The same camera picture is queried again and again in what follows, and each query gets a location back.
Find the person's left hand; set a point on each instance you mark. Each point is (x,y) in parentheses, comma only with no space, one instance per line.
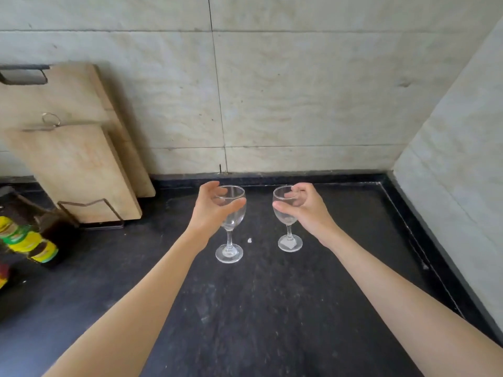
(208,219)

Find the person's right hand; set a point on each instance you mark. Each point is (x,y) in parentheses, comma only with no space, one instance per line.
(314,215)

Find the wine glass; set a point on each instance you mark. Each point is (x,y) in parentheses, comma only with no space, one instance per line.
(229,253)
(290,244)

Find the person's right forearm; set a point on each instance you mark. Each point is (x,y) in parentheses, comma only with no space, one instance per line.
(393,306)

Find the person's left forearm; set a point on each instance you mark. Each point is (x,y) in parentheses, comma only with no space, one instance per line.
(137,318)

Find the black stone countertop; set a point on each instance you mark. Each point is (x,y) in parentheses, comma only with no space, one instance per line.
(275,310)

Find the small wooden cutting board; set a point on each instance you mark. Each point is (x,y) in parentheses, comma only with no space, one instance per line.
(74,172)

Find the dark sauce bottle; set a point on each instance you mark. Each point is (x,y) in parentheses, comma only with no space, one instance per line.
(57,227)

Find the bottle yellow green label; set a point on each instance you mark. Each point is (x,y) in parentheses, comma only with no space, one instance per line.
(27,241)

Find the large wooden cutting board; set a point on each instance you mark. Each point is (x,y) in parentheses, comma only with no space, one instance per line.
(78,90)

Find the dark bottle yellow label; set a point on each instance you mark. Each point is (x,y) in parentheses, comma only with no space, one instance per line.
(3,276)

